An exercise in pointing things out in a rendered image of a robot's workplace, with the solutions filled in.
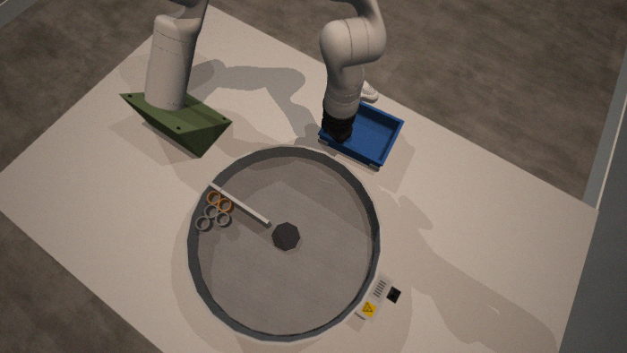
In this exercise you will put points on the grey metal ring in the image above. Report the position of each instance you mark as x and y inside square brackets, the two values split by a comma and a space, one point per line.
[218, 217]
[208, 209]
[199, 221]

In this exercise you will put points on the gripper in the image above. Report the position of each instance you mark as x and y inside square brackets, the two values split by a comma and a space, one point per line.
[338, 118]

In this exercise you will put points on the bronze bushing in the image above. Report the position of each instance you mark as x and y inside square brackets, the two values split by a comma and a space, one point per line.
[222, 201]
[211, 195]

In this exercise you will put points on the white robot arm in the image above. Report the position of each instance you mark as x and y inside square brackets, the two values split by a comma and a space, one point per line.
[345, 45]

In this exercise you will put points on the blue rectangular tray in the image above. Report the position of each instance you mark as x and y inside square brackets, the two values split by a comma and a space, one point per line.
[373, 135]

